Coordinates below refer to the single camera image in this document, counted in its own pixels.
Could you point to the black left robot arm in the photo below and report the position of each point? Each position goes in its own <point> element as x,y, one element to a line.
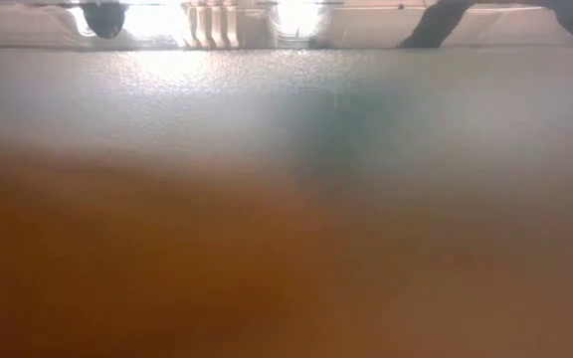
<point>103,20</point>

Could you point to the white ribbed fixture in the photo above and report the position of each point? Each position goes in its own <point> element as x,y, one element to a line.
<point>214,22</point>

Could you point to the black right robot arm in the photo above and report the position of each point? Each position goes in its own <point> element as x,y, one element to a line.
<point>436,25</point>

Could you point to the translucent orange plastic box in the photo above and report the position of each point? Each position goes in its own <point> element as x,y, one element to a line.
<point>286,248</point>

